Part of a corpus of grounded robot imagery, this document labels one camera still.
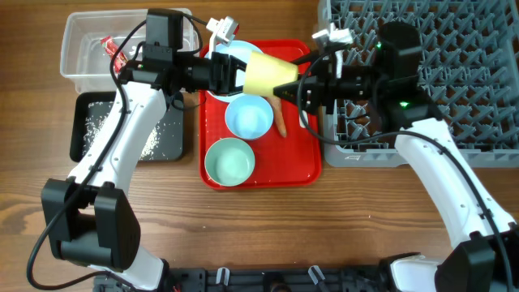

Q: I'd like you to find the light blue bowl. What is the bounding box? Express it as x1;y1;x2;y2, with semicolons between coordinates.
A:
225;95;273;140

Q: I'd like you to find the light blue plate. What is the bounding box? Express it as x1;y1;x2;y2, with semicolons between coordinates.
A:
208;41;263;103

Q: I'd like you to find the orange carrot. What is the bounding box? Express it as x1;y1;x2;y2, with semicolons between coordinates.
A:
268;97;287;138

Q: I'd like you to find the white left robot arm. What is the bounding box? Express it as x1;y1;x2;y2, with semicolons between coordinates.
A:
40;9;252;291

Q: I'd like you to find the mint green bowl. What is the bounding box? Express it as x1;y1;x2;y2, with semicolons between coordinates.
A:
204;138;255;187

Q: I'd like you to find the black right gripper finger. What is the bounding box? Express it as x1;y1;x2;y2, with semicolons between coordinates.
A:
290;49;345;67
272;76;324;114

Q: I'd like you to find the red snack wrapper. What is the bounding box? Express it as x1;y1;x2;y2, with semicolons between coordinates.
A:
101;36;128;74

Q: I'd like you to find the grey dishwasher rack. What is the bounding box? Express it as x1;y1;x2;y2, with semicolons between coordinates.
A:
317;0;518;168

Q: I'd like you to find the white rice pile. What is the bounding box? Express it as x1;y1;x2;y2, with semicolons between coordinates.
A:
81;101;159;160

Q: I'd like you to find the yellow plastic cup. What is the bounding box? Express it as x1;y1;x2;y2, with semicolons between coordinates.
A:
242;51;299;97

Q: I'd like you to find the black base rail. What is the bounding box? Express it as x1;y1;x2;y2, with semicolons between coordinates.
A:
92;265;453;292

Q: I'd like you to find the red plastic tray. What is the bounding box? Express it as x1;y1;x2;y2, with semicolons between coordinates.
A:
198;38;323;190

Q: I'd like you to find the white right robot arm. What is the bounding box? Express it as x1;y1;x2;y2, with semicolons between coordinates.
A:
272;21;518;291

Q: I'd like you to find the clear plastic bin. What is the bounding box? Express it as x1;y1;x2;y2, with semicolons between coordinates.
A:
59;7;200;94

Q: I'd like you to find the black square bin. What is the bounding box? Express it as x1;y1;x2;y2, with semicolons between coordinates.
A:
69;92;184;162

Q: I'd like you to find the white plastic spoon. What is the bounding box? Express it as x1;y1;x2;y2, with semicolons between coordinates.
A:
299;110;309;128

